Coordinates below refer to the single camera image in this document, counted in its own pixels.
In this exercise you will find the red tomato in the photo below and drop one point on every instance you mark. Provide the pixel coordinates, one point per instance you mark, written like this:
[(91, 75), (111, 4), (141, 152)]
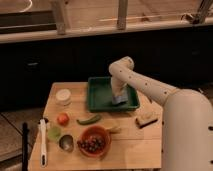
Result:
[(63, 119)]

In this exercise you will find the orange bowl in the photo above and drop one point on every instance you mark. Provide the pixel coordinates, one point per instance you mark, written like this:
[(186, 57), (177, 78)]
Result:
[(99, 132)]

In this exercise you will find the white handled utensil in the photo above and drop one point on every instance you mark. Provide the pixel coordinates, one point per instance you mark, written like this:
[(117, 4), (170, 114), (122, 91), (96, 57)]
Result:
[(43, 127)]

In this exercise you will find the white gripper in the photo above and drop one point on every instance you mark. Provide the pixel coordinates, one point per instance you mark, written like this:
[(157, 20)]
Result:
[(118, 87)]

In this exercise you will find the yellow scrub brush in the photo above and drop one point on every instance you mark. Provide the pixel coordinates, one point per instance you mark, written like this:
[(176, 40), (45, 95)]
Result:
[(145, 119)]

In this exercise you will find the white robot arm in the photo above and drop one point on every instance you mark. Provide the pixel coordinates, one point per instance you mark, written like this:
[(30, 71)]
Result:
[(187, 119)]

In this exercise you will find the blue sponge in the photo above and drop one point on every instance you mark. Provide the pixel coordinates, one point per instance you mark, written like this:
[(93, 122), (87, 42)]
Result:
[(119, 99)]

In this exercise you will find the light green lettuce piece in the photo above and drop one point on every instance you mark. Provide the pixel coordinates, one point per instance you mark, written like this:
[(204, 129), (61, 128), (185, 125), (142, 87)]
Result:
[(54, 133)]

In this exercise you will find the white lidded jar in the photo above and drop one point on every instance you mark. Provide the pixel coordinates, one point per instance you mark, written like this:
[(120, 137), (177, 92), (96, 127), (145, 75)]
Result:
[(63, 97)]

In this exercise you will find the black pole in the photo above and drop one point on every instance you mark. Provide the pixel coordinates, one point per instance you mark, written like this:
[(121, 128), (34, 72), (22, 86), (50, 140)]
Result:
[(25, 146)]

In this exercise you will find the green plastic tray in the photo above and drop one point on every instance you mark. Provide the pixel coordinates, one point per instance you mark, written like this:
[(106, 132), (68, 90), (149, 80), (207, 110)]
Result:
[(99, 97)]

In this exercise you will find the dark grapes bunch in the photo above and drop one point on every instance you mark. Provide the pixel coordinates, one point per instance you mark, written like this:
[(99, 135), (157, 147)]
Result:
[(92, 144)]

